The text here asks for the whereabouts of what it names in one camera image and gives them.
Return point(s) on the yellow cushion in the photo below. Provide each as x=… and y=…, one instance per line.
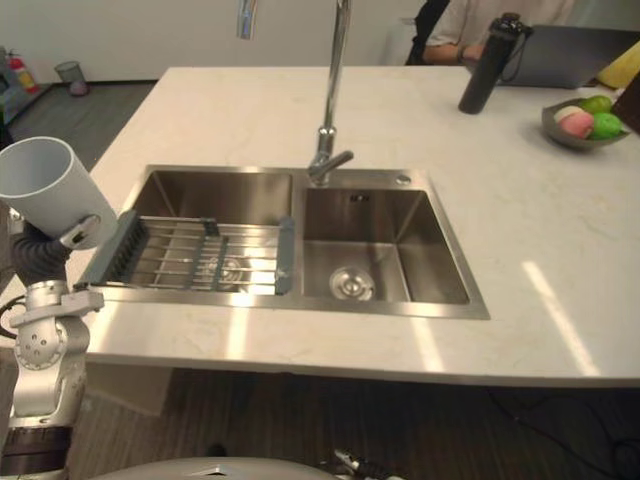
x=620, y=65

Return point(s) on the grey mesh waste bin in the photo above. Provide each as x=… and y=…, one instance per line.
x=69, y=72

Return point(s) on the white plastic cup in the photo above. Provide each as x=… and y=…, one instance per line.
x=45, y=185

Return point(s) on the dark brown box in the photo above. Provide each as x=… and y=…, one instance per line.
x=627, y=110

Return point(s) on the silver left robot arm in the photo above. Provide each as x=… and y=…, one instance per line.
x=45, y=360

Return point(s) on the chrome kitchen faucet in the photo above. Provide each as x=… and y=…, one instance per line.
x=331, y=115

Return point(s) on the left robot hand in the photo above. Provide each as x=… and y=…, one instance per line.
x=42, y=248

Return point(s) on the green pear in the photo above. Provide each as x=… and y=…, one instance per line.
x=595, y=104

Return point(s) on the pink ball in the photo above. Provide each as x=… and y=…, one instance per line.
x=79, y=88

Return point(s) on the silver robot body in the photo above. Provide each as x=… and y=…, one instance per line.
x=220, y=467

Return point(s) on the pink peach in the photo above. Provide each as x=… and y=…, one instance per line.
x=576, y=123

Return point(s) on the red fire extinguisher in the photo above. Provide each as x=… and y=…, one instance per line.
x=21, y=72

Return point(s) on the grey laptop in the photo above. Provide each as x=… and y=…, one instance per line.
x=555, y=57

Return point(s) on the stainless steel double sink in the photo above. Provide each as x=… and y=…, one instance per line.
x=300, y=240

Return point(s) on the person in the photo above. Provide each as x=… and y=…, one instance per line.
x=450, y=30

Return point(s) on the black water bottle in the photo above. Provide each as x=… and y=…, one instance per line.
x=484, y=67

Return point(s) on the green apple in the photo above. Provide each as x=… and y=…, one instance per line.
x=607, y=126

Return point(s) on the grey fruit bowl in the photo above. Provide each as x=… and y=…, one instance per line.
x=575, y=135

